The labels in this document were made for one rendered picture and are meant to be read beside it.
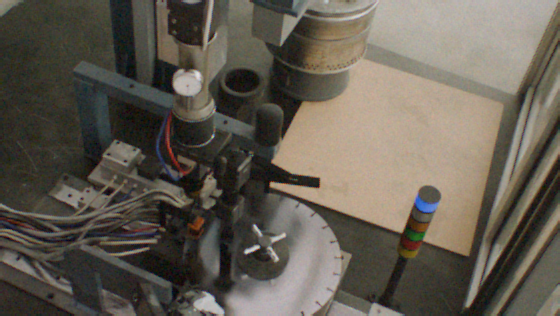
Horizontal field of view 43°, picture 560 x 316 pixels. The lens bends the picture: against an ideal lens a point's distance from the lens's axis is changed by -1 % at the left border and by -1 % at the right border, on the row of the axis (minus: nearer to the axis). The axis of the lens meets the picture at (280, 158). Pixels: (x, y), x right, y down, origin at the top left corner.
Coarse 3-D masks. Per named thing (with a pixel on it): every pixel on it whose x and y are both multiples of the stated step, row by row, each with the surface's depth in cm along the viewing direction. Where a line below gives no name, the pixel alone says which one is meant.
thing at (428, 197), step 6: (426, 186) 139; (432, 186) 139; (420, 192) 138; (426, 192) 138; (432, 192) 138; (438, 192) 138; (420, 198) 137; (426, 198) 137; (432, 198) 137; (438, 198) 137; (420, 204) 138; (426, 204) 137; (432, 204) 136; (438, 204) 138; (420, 210) 138; (426, 210) 138; (432, 210) 138
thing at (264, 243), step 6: (252, 228) 148; (258, 234) 147; (282, 234) 148; (258, 240) 146; (264, 240) 146; (270, 240) 146; (276, 240) 147; (252, 246) 145; (258, 246) 145; (264, 246) 145; (270, 246) 146; (246, 252) 144; (264, 252) 146; (270, 252) 144; (276, 258) 144
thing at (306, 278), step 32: (256, 224) 155; (288, 224) 155; (320, 224) 156; (192, 256) 148; (224, 256) 149; (320, 256) 151; (192, 288) 143; (224, 288) 144; (256, 288) 144; (288, 288) 145; (320, 288) 146
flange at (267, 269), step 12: (252, 240) 151; (240, 252) 148; (252, 252) 148; (276, 252) 149; (288, 252) 150; (240, 264) 147; (252, 264) 147; (264, 264) 147; (276, 264) 147; (264, 276) 145
